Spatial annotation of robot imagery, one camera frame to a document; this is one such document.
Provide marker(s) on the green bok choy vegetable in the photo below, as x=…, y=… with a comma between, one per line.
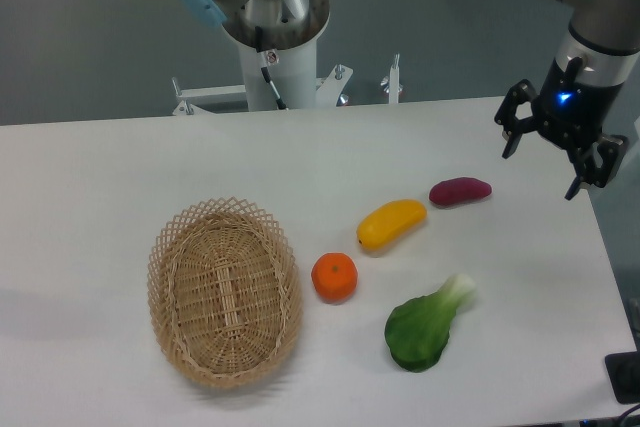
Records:
x=417, y=331

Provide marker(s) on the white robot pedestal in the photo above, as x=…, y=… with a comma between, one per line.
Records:
x=281, y=35

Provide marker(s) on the yellow mango fruit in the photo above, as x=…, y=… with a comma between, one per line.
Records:
x=389, y=222

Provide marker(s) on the black device at table edge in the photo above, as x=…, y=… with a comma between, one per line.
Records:
x=623, y=372

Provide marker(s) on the orange tangerine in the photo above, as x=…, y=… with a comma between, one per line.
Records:
x=334, y=277

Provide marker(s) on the purple sweet potato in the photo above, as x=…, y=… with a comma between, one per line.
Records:
x=457, y=191

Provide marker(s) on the white pedestal base frame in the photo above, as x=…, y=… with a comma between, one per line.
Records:
x=329, y=91

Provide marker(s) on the woven wicker basket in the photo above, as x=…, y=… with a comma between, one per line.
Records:
x=224, y=293

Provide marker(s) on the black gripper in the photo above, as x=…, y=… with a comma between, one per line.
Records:
x=569, y=113

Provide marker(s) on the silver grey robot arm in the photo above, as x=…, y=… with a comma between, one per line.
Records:
x=604, y=32

